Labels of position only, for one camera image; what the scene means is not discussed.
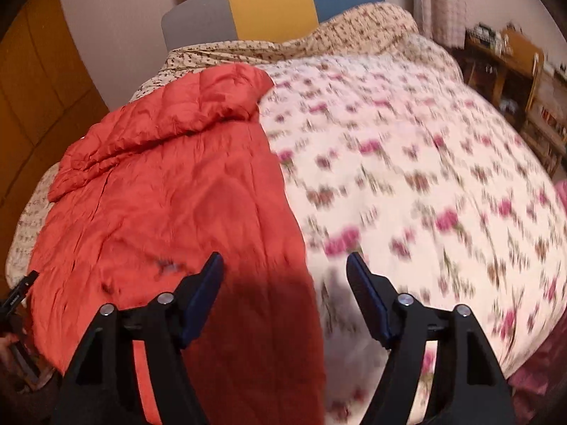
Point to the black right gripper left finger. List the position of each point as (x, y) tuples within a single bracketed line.
[(100, 385)]

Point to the brown wooden wardrobe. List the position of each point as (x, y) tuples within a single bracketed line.
[(48, 101)]

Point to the floral quilt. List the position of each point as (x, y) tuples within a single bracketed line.
[(394, 157)]

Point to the wooden desk with clutter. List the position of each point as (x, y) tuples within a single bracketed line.
[(504, 67)]

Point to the small-floral pillow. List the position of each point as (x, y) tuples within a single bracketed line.
[(370, 28)]

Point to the right floral curtain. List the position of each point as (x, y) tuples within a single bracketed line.
[(443, 21)]

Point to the grey yellow blue headboard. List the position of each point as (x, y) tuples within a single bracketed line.
[(206, 21)]

